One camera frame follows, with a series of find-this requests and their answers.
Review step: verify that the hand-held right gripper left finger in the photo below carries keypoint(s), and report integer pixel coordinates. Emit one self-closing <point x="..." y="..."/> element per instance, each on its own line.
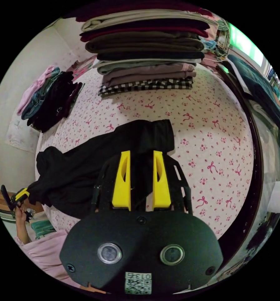
<point x="121" y="181"/>

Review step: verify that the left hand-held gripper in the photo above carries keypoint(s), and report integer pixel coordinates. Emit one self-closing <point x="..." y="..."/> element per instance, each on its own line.
<point x="11" y="200"/>

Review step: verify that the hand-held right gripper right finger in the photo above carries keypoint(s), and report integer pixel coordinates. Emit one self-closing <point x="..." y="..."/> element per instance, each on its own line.
<point x="162" y="185"/>

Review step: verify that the black skirt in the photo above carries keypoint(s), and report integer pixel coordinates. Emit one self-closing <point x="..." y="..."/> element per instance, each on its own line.
<point x="83" y="169"/>

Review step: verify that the person's left hand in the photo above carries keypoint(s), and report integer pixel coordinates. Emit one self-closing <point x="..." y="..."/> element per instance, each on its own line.
<point x="21" y="217"/>

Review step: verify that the white printed pillow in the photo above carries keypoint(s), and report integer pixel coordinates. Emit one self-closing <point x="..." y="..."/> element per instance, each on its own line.
<point x="21" y="136"/>

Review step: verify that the bed with bow printed sheet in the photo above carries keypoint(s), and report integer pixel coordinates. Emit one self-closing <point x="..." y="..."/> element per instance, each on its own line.
<point x="201" y="131"/>

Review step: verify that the pile of dark and pink clothes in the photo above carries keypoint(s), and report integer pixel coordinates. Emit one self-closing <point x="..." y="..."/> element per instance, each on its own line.
<point x="50" y="101"/>

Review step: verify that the tall pile of folded clothes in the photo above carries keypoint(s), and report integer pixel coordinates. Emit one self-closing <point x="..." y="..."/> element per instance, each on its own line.
<point x="144" y="56"/>

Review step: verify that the dark quilted blanket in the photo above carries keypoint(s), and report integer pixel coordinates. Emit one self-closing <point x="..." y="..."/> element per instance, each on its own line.
<point x="259" y="89"/>

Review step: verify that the window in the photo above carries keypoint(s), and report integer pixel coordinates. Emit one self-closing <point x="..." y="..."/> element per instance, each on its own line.
<point x="244" y="42"/>

